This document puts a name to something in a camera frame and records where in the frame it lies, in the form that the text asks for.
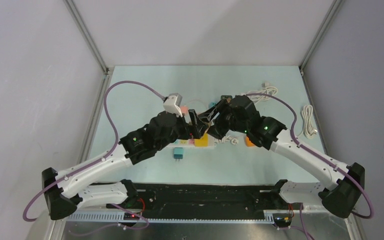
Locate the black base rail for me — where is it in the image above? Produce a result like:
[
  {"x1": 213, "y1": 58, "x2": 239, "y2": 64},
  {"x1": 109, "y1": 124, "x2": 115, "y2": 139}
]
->
[{"x1": 79, "y1": 182, "x2": 325, "y2": 221}]

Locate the dark green dragon adapter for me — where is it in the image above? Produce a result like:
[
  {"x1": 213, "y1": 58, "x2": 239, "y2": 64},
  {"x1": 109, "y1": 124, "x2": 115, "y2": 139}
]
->
[{"x1": 220, "y1": 95, "x2": 233, "y2": 100}]

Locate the white cable of teal strip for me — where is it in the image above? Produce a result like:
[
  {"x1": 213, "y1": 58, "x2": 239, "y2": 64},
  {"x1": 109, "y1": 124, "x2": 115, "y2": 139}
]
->
[{"x1": 241, "y1": 82, "x2": 279, "y2": 104}]

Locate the teal blue power strip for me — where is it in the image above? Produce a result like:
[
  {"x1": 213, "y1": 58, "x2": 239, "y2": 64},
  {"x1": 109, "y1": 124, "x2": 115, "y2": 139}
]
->
[{"x1": 208, "y1": 102, "x2": 217, "y2": 108}]

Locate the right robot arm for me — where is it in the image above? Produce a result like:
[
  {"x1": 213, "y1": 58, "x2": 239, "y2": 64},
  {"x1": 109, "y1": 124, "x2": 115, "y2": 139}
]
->
[{"x1": 197, "y1": 95, "x2": 367, "y2": 219}]

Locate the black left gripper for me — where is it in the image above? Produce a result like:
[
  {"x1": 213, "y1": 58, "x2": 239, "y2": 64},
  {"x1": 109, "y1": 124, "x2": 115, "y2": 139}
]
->
[{"x1": 155, "y1": 109, "x2": 208, "y2": 151}]

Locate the white cable of orange strip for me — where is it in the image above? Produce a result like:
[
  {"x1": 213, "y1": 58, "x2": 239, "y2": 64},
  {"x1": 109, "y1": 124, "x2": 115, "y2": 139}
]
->
[{"x1": 297, "y1": 104, "x2": 318, "y2": 140}]

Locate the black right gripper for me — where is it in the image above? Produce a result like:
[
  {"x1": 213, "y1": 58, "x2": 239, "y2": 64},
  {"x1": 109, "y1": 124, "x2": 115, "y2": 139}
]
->
[{"x1": 197, "y1": 98, "x2": 249, "y2": 140}]

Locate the small teal plug adapter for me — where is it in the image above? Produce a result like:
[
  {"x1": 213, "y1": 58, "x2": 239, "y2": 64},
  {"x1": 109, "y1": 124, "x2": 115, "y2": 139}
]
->
[{"x1": 173, "y1": 147, "x2": 184, "y2": 162}]

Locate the pink usb charger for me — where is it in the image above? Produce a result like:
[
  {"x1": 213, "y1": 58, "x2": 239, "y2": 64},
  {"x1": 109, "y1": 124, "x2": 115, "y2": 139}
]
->
[{"x1": 180, "y1": 105, "x2": 189, "y2": 115}]

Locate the yellow cube socket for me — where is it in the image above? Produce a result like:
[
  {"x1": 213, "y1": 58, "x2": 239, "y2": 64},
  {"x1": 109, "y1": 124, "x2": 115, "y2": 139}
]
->
[{"x1": 194, "y1": 133, "x2": 209, "y2": 148}]

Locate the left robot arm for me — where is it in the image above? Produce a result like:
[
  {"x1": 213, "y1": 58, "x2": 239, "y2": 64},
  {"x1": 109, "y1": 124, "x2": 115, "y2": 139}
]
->
[{"x1": 41, "y1": 109, "x2": 214, "y2": 220}]

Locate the white multicolour power strip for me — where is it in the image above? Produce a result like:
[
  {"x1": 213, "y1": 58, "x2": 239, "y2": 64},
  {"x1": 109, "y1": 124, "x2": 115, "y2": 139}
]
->
[{"x1": 166, "y1": 134, "x2": 216, "y2": 149}]

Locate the white cable with plug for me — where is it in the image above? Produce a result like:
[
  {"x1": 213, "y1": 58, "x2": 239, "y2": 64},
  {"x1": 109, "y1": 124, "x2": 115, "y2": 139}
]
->
[{"x1": 214, "y1": 134, "x2": 241, "y2": 147}]

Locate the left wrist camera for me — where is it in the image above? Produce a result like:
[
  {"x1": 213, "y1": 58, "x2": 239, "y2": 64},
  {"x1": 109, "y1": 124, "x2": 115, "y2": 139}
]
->
[{"x1": 163, "y1": 93, "x2": 183, "y2": 117}]

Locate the orange power strip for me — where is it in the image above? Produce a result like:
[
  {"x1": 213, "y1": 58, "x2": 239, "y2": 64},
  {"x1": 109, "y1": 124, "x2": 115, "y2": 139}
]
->
[{"x1": 245, "y1": 136, "x2": 256, "y2": 148}]

